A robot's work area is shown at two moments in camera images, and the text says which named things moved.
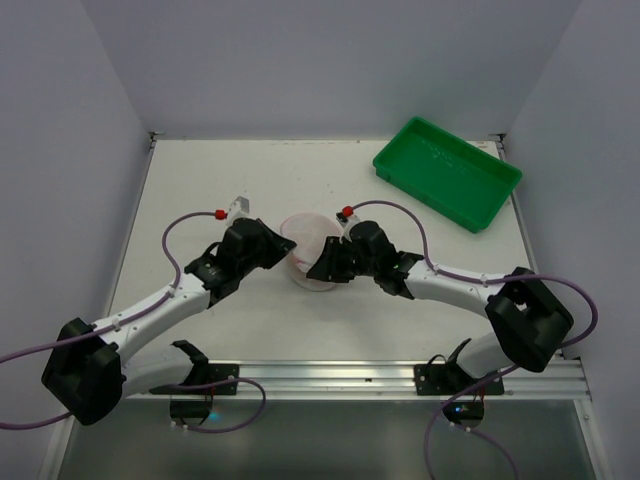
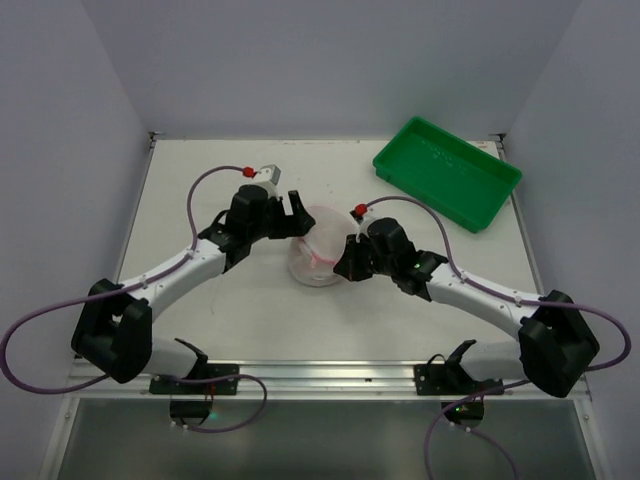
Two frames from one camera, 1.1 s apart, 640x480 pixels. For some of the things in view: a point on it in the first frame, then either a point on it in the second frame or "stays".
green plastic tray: (446, 173) stays
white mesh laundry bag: (310, 232) stays
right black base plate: (446, 379) stays
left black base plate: (214, 372) stays
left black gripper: (265, 243) to (285, 218)
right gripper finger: (332, 264) to (355, 261)
